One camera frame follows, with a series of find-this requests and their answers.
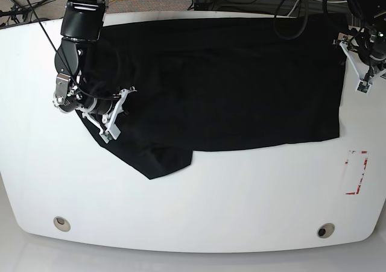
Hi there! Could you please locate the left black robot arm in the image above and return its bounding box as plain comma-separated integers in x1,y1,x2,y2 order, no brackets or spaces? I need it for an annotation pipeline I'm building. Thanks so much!
349,0,385,66

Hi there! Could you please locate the red tape rectangle marking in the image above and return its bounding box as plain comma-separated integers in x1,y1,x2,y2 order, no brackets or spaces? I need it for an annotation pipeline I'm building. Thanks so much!
342,150,369,195

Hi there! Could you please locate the table cable grommet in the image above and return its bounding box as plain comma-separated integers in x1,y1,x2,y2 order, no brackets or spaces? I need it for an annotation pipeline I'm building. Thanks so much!
53,217,71,232
317,223,335,239

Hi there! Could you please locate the left table cable grommet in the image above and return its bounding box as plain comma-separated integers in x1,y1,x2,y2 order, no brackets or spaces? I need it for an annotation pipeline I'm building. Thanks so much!
53,217,71,232

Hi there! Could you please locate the black tripod stand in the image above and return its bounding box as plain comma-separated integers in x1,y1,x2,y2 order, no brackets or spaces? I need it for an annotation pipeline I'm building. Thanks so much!
1,0,66,25

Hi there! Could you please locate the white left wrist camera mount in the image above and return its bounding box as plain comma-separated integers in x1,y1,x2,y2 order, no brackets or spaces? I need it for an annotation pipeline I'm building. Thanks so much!
333,33,385,95

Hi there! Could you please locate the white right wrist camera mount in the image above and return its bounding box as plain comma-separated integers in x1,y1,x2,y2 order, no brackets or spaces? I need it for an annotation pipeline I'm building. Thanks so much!
77,86,137,144

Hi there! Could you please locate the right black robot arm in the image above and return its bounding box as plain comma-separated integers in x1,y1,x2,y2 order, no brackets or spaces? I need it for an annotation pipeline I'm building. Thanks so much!
54,0,123,123

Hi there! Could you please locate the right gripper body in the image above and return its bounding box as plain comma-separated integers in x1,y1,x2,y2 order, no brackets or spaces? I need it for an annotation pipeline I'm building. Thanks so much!
52,74,124,117

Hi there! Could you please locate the black T-shirt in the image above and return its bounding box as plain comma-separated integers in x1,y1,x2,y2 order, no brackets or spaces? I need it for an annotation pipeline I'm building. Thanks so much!
82,14,346,179

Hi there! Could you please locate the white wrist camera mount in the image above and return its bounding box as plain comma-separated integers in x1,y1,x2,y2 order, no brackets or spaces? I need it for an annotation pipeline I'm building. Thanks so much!
77,86,137,144
333,33,385,95

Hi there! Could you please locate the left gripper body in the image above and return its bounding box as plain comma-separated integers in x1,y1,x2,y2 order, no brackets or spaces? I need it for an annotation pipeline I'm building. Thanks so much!
358,28,385,66

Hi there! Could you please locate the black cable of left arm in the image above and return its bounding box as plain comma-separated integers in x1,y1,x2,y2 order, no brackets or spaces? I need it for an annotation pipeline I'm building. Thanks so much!
273,0,369,41

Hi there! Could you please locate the right table cable grommet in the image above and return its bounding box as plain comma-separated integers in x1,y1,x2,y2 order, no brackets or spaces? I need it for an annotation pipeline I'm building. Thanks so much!
317,223,335,239

